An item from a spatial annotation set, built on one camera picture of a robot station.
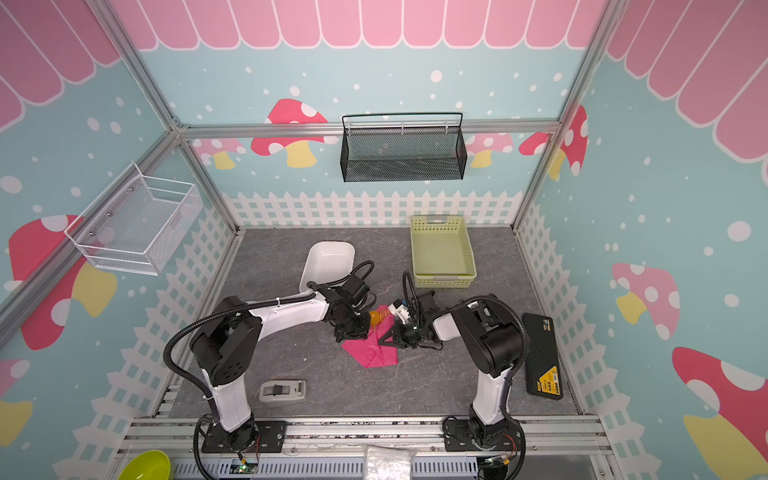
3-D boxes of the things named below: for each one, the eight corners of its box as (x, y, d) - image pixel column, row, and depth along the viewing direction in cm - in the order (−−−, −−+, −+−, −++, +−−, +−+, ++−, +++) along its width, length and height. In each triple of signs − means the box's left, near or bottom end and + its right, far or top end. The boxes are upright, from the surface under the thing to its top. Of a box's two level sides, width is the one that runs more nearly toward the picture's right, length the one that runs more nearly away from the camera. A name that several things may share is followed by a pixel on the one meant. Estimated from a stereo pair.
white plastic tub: (302, 297, 103) (297, 286, 98) (312, 253, 115) (308, 241, 110) (351, 297, 103) (349, 286, 98) (356, 253, 115) (354, 241, 110)
